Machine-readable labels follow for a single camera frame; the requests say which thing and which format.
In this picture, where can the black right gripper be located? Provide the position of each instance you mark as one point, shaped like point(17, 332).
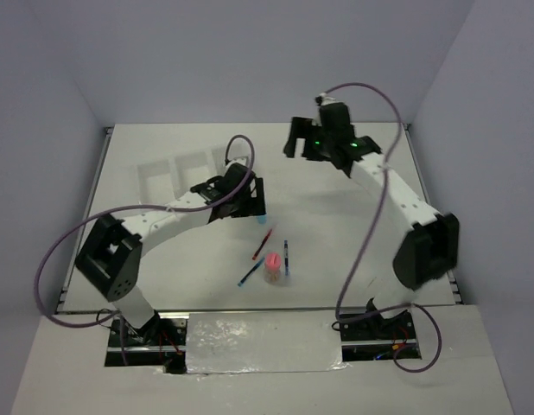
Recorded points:
point(301, 129)

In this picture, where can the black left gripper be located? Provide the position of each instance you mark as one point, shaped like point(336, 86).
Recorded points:
point(254, 206)

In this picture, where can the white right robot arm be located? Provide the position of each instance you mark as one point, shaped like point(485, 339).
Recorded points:
point(429, 245)

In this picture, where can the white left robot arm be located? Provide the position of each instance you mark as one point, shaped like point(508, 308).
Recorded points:
point(111, 254)

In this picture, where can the red pen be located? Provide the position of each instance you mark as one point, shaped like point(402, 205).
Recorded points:
point(262, 244)

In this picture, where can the dark blue pen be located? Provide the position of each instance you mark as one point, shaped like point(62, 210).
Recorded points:
point(286, 257)

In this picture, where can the light blue pen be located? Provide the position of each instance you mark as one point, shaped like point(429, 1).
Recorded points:
point(251, 271)

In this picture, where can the pink-lidded small bottle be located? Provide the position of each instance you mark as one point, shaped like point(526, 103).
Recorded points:
point(272, 268)

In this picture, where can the white three-compartment tray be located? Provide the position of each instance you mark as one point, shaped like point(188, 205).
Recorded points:
point(163, 179)

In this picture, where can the silver foil cover panel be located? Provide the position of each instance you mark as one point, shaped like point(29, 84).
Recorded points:
point(262, 342)

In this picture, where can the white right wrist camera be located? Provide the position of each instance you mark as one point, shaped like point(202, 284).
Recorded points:
point(324, 99)

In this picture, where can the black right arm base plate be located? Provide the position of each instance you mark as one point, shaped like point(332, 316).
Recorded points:
point(397, 329)

